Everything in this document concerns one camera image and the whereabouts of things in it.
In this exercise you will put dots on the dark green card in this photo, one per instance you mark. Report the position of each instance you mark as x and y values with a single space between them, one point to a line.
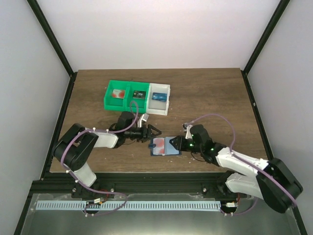
139 94

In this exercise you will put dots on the right black frame post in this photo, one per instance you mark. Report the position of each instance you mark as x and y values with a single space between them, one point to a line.
281 7

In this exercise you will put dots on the white bin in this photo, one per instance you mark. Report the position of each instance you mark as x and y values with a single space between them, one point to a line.
156 107

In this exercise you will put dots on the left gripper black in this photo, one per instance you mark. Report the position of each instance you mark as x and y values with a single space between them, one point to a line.
145 133

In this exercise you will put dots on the blue card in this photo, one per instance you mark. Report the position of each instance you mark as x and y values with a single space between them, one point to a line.
162 97

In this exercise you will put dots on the left black frame post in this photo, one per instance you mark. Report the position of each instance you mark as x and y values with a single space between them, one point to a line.
35 7

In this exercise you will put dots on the light blue slotted cable duct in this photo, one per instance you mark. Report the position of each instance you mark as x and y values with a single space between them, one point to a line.
131 206

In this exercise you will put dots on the black frame post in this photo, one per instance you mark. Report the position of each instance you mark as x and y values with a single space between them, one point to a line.
35 7
281 7

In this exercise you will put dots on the red white card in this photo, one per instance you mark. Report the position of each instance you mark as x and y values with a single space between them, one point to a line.
118 93
159 148

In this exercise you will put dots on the navy blue card holder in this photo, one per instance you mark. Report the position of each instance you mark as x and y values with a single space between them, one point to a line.
169 149

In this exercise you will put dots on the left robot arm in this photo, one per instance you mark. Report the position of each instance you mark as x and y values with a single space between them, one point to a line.
74 148

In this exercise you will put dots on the green bin middle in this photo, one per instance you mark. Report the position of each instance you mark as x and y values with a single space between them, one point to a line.
141 103

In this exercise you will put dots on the green bin left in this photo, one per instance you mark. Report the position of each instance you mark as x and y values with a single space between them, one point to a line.
114 104

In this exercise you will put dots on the black aluminium frame rail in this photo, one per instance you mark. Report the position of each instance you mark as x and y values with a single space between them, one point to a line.
209 184

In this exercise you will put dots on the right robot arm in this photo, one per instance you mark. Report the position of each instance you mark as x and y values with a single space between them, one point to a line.
271 181

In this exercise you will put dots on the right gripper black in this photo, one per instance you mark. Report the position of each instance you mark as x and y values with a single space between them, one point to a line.
182 143

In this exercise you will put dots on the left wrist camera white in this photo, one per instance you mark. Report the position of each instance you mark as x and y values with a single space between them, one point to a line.
142 120

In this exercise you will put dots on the green bin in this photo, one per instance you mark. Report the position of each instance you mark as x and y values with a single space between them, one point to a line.
141 103
114 104

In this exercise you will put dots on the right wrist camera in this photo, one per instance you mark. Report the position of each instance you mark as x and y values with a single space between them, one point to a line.
186 128

